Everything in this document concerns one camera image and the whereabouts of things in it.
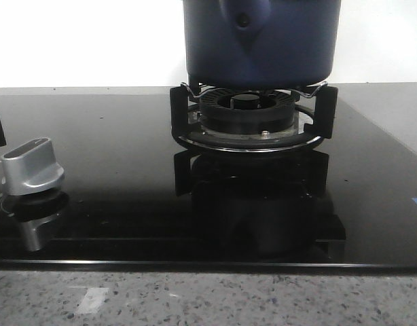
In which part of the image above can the blue cooking pot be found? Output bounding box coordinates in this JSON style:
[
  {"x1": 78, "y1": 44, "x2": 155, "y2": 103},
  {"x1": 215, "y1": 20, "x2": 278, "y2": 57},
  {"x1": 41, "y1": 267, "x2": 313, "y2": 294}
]
[{"x1": 183, "y1": 1, "x2": 341, "y2": 90}]

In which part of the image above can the black pot support grate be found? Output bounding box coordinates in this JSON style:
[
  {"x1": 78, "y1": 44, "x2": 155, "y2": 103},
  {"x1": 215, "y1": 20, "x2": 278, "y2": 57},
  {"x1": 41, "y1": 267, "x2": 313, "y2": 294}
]
[{"x1": 170, "y1": 81, "x2": 338, "y2": 156}]

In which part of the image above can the black gas burner head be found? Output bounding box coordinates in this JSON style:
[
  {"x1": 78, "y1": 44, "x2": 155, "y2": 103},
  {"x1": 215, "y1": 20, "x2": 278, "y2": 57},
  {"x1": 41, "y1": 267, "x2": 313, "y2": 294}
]
[{"x1": 199, "y1": 89, "x2": 295, "y2": 134}]

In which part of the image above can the black glass cooktop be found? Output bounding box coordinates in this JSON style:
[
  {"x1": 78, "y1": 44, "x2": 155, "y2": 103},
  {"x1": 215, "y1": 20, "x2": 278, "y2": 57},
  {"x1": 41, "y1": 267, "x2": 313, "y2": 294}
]
[{"x1": 0, "y1": 88, "x2": 417, "y2": 274}]

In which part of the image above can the silver stove knob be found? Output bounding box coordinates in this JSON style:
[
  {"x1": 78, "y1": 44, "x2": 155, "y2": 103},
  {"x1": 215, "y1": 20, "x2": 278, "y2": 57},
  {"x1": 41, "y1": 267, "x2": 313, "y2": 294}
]
[{"x1": 1, "y1": 137, "x2": 65, "y2": 196}]

